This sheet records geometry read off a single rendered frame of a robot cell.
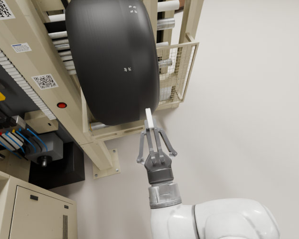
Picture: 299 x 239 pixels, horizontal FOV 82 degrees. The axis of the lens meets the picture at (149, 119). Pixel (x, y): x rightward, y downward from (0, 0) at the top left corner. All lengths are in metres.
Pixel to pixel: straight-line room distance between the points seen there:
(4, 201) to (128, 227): 1.01
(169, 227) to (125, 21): 0.61
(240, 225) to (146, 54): 0.53
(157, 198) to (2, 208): 0.74
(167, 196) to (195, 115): 1.75
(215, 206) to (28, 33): 0.75
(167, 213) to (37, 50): 0.67
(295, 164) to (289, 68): 1.59
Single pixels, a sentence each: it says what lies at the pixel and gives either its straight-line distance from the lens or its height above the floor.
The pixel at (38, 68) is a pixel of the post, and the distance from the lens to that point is 0.81.
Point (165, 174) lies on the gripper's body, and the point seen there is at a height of 1.26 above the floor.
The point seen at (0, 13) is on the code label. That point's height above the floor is 1.49.
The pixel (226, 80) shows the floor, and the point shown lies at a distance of 2.72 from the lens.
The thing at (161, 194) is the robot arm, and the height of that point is 1.25.
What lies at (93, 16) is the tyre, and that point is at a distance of 0.67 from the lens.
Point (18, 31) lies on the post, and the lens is 0.74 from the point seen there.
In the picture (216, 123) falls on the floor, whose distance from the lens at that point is 2.19.
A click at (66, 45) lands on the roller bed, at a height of 1.12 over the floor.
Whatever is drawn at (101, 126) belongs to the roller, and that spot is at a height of 0.91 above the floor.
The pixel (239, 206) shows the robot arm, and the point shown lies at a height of 1.31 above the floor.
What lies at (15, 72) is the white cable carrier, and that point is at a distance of 0.86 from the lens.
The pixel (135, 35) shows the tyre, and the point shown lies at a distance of 0.63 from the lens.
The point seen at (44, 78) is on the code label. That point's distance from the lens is 0.84.
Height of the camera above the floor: 1.74
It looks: 57 degrees down
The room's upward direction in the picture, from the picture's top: straight up
